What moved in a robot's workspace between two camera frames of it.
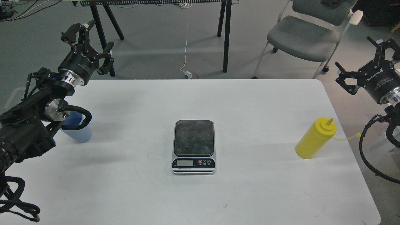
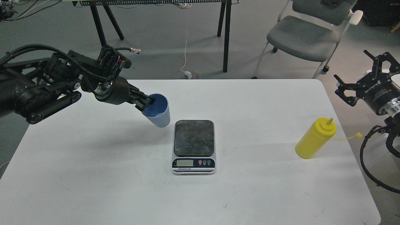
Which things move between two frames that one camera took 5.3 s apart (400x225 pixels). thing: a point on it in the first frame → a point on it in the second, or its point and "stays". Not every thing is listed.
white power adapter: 189,74 stays
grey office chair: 316,40 stays
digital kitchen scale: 194,150 stays
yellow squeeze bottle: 316,136 stays
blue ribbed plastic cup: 82,135 → 158,114
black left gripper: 82,59 → 116,91
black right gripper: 379,77 → 375,88
